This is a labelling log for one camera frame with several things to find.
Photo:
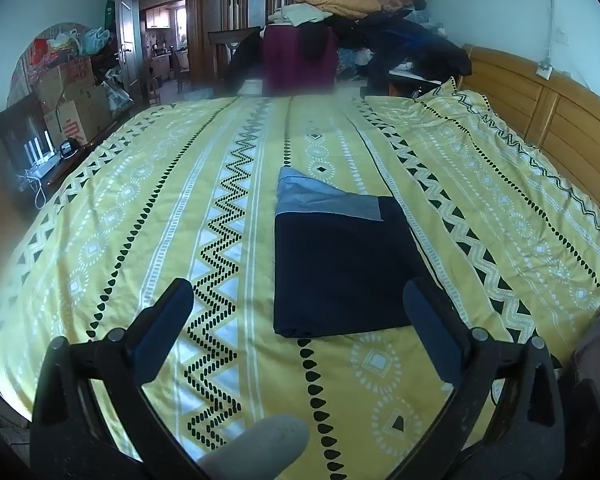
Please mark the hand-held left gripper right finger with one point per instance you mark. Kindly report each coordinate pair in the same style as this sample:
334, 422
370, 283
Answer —
430, 330

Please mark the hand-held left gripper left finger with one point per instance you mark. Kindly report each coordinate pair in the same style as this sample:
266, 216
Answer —
162, 325

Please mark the navy shorts with grey waistband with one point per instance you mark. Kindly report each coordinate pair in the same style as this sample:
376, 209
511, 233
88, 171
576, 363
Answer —
340, 270

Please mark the pile of dark clothes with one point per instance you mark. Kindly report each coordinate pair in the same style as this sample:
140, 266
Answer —
410, 45

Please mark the white folded clothes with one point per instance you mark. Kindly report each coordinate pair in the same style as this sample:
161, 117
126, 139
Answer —
300, 14

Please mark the yellow patterned bedspread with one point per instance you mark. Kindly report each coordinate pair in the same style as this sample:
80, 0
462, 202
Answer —
155, 240

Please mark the dark brown object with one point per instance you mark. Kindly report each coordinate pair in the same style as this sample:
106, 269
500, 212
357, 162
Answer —
597, 360

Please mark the white router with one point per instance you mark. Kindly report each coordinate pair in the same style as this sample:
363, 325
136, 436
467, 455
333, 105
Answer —
42, 162

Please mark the plain cardboard box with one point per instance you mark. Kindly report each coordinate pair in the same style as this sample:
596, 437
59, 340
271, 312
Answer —
97, 105
70, 80

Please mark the wooden headboard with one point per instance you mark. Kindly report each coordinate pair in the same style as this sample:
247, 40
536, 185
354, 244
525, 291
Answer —
570, 120

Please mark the dark framed screen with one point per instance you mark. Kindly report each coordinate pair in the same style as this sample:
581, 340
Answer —
12, 120

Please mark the black garment on chair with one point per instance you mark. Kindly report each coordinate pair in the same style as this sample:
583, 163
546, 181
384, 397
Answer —
245, 65

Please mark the wooden chair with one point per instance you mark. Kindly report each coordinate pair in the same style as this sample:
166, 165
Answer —
222, 40

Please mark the light plastic bag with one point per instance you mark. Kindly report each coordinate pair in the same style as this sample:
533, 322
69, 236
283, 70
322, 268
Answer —
65, 42
96, 40

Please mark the maroon garment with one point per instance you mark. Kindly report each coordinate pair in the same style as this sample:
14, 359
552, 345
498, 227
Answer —
290, 60

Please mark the round pink board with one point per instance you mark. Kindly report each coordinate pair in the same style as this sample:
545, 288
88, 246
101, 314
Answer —
25, 60

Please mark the wooden door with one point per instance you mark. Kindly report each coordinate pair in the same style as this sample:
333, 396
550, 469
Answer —
127, 25

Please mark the green sign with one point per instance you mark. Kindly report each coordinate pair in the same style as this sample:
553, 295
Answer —
110, 15

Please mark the white wall socket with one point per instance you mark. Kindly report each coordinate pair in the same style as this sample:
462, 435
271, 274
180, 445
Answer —
544, 70

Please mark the white wall conduit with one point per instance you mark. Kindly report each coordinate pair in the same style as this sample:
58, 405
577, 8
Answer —
550, 10

